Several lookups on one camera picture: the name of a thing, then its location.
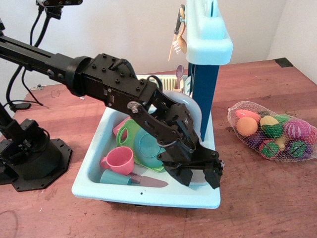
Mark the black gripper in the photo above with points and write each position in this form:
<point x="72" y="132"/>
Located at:
<point x="179" y="159"/>

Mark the grey toy faucet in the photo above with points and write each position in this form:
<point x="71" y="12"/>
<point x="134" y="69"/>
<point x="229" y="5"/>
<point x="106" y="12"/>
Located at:
<point x="193" y="106"/>

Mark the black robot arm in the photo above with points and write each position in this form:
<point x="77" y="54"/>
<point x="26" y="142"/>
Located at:
<point x="113" y="81"/>

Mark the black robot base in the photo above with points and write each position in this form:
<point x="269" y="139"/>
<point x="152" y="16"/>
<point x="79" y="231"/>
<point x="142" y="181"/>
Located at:
<point x="29" y="158"/>

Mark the pink toy knife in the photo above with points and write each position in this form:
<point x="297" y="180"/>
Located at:
<point x="147" y="181"/>

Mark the teal toy plate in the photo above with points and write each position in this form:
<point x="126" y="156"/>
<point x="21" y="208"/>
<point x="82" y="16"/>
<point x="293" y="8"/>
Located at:
<point x="146" y="150"/>

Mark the pink toy cup front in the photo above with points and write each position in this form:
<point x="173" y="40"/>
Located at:
<point x="120" y="160"/>

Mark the pink toy cup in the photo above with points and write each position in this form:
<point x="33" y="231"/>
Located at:
<point x="116" y="129"/>
<point x="120" y="160"/>

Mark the green toy tray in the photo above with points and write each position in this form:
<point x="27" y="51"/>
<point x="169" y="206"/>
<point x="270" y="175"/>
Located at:
<point x="125" y="137"/>

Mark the net bag of toy food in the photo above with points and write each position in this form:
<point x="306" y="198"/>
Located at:
<point x="274" y="136"/>

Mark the pink toy cup back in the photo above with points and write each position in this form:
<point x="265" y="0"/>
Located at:
<point x="116" y="129"/>

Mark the yellow toy dish rack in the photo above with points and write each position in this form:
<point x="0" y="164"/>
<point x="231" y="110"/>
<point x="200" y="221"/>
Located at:
<point x="168" y="82"/>

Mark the purple toy spoon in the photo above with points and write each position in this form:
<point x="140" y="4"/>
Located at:
<point x="179" y="73"/>

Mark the light blue toy sink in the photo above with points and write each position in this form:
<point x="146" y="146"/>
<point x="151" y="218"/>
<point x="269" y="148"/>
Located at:
<point x="199" y="194"/>

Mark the light blue toy shelf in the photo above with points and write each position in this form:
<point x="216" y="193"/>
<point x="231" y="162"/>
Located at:
<point x="208" y="47"/>

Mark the hanging toy utensils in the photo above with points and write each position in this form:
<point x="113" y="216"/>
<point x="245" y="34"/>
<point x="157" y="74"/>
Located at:
<point x="179" y="44"/>

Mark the camera on mount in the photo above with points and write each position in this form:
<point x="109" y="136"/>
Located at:
<point x="53" y="8"/>

